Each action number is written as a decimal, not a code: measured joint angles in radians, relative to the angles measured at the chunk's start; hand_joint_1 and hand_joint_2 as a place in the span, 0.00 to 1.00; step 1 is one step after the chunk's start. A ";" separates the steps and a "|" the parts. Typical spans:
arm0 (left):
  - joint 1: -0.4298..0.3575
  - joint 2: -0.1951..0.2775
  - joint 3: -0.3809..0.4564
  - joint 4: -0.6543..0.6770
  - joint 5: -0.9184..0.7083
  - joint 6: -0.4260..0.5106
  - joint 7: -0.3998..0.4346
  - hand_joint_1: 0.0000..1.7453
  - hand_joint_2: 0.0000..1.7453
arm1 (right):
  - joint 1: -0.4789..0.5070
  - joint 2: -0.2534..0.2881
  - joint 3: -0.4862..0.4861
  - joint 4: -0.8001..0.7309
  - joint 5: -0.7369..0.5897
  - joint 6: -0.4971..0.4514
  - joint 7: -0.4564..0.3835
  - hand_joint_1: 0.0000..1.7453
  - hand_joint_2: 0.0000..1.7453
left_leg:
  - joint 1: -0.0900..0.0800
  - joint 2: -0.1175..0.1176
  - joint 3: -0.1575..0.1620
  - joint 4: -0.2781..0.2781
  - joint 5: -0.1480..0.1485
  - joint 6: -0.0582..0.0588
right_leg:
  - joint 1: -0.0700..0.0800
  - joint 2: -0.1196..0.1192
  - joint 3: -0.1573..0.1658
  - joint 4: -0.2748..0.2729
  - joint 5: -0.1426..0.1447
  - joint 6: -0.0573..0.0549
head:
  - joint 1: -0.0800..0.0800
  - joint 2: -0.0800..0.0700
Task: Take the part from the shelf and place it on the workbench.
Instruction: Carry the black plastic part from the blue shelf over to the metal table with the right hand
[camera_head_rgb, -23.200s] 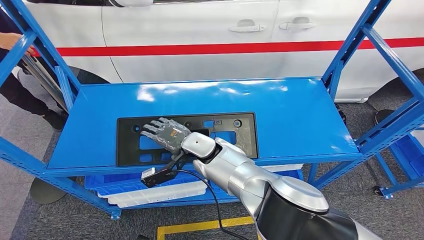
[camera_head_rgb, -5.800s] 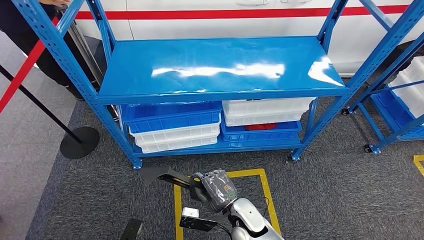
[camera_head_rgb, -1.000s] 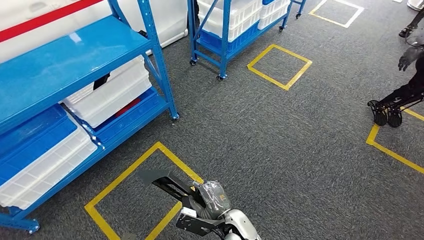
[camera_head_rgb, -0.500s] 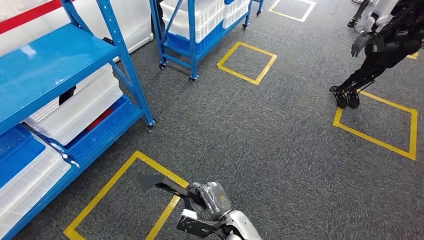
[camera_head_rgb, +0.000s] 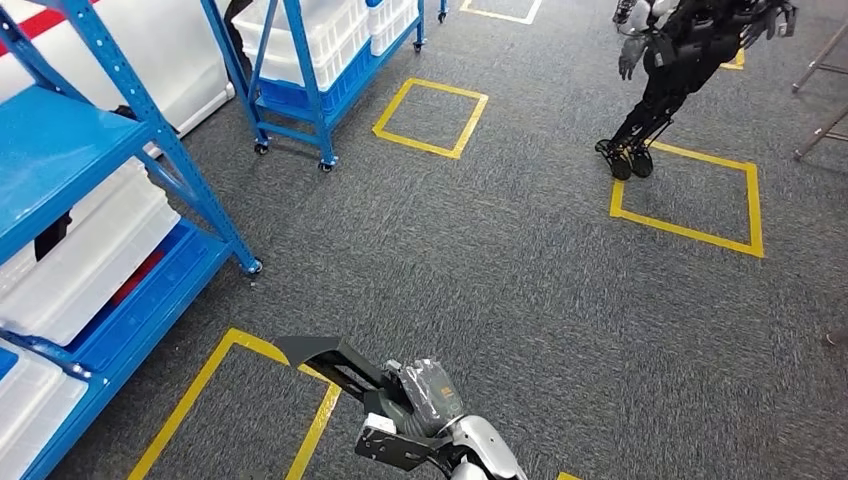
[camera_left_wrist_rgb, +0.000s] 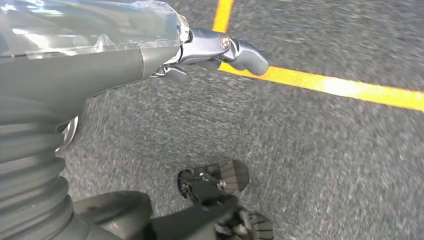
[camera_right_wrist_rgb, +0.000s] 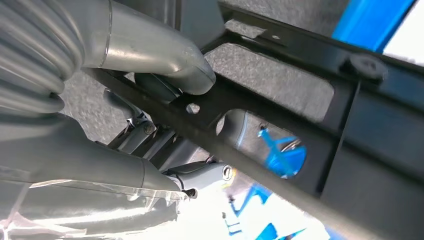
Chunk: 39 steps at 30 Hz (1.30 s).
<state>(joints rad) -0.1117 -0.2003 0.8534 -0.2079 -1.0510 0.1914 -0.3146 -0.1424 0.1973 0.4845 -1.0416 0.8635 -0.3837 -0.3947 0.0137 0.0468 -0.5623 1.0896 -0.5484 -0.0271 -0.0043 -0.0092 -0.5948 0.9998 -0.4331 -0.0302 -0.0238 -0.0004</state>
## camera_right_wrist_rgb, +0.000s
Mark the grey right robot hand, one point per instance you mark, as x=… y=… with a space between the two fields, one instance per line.
x=82 y=165

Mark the blue wheeled shelf rack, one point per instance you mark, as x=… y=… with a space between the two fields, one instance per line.
x=285 y=162

